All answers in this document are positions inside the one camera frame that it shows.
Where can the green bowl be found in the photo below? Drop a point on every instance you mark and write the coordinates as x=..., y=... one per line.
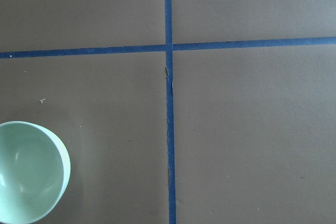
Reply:
x=35, y=171

